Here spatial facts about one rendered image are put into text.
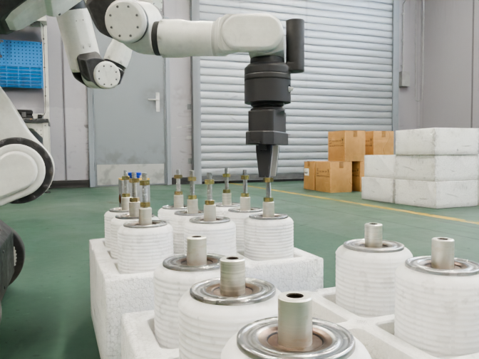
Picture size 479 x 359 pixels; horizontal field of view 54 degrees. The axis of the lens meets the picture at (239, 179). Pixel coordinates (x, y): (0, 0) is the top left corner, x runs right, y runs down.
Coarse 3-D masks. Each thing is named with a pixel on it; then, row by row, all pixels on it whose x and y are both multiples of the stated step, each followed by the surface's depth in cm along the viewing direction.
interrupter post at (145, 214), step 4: (140, 208) 81; (144, 208) 81; (148, 208) 81; (140, 212) 81; (144, 212) 80; (148, 212) 81; (140, 216) 81; (144, 216) 80; (148, 216) 81; (140, 220) 81; (144, 220) 80; (148, 220) 81; (140, 224) 81; (144, 224) 80; (148, 224) 81
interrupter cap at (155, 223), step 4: (136, 220) 84; (152, 220) 85; (156, 220) 85; (160, 220) 84; (124, 224) 80; (128, 224) 80; (132, 224) 80; (136, 224) 82; (152, 224) 80; (156, 224) 79; (160, 224) 79; (164, 224) 80; (136, 228) 78; (140, 228) 78
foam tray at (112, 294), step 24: (96, 240) 106; (96, 264) 88; (264, 264) 82; (288, 264) 84; (312, 264) 85; (96, 288) 89; (120, 288) 73; (144, 288) 74; (288, 288) 84; (312, 288) 86; (96, 312) 91; (120, 312) 73; (96, 336) 93
